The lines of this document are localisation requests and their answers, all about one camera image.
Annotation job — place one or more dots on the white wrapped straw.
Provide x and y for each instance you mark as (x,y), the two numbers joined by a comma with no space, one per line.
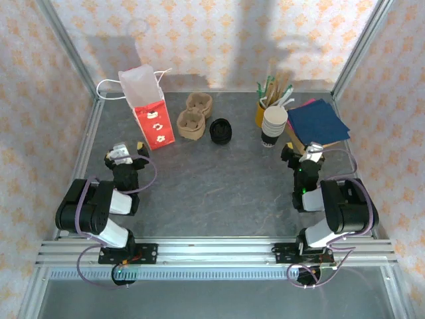
(285,100)
(288,91)

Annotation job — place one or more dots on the aluminium frame post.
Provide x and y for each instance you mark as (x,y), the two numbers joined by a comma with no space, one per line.
(358,50)
(66,43)

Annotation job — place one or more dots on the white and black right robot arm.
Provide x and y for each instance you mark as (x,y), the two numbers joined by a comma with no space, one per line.
(345,206)

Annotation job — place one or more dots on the paper cup stack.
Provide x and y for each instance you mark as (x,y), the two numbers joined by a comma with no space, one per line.
(270,141)

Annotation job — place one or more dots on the black plastic cup lid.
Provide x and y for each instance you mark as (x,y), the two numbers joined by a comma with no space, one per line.
(220,128)

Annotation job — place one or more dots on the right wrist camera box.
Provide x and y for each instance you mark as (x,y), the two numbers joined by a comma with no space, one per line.
(312,151)

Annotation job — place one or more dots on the aluminium table side rail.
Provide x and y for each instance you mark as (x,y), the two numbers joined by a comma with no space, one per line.
(338,111)
(91,133)

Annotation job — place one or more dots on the red paper gift bag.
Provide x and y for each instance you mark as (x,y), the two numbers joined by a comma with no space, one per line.
(154,126)

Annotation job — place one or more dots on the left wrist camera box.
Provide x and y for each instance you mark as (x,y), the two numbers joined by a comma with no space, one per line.
(119,153)

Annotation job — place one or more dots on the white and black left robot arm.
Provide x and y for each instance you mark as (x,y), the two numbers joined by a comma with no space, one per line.
(99,206)

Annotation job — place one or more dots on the yellow stirrer holder cup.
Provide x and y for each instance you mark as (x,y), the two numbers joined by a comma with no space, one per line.
(259,116)

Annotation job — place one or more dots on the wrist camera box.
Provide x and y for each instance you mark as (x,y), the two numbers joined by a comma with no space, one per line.
(119,153)
(312,151)

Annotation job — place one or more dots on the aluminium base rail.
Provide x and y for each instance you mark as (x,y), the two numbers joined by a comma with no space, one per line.
(212,252)

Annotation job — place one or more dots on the navy blue napkin stack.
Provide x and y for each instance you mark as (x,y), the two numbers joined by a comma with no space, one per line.
(315,123)

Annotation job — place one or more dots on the green plastic stirrer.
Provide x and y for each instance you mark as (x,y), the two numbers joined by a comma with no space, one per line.
(259,89)
(268,81)

